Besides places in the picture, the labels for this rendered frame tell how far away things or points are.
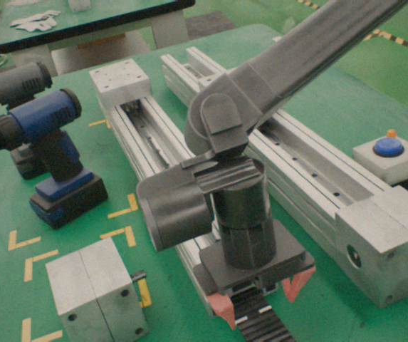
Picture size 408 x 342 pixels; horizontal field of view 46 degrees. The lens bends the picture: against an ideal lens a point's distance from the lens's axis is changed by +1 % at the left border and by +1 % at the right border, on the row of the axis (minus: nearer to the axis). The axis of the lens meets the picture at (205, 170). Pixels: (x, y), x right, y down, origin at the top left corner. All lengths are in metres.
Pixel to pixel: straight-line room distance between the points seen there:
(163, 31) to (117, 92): 1.33
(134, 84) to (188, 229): 0.66
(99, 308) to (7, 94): 0.54
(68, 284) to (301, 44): 0.39
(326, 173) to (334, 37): 0.30
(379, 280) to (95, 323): 0.34
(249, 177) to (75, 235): 0.47
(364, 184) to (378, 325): 0.19
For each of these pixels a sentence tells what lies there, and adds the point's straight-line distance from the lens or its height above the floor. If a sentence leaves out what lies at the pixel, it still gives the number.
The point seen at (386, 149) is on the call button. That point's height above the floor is 0.85.
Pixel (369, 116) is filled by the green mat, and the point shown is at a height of 0.78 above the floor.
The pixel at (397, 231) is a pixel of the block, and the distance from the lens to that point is 0.62.
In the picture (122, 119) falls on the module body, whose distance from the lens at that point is 1.01.
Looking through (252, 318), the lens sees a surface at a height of 0.79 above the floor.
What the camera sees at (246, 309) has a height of 0.79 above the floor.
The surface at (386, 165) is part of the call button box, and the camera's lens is 0.79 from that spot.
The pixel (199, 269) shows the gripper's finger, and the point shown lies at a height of 0.89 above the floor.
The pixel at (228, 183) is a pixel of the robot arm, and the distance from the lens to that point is 0.45.
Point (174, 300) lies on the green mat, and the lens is 0.69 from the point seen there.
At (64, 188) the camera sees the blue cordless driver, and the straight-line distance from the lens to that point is 0.88.
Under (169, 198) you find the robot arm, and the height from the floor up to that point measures 1.02.
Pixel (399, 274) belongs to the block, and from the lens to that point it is 0.63.
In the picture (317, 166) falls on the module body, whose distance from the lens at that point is 0.81.
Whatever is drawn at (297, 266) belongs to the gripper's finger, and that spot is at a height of 0.90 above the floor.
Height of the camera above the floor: 1.28
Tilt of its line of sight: 32 degrees down
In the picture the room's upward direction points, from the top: 12 degrees counter-clockwise
